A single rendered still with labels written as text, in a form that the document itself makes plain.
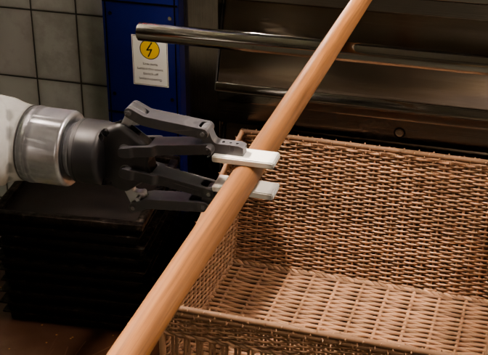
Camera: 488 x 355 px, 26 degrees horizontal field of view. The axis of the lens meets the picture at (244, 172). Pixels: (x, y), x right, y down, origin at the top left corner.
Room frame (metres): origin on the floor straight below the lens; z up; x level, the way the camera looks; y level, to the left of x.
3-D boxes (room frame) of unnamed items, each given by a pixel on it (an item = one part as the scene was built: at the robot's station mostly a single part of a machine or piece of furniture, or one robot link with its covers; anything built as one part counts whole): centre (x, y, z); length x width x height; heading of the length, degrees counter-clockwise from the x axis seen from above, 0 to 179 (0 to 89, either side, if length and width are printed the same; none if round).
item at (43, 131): (1.11, 0.22, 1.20); 0.09 x 0.06 x 0.09; 164
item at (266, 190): (1.05, 0.00, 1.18); 0.07 x 0.03 x 0.01; 74
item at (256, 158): (1.05, 0.00, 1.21); 0.07 x 0.03 x 0.01; 74
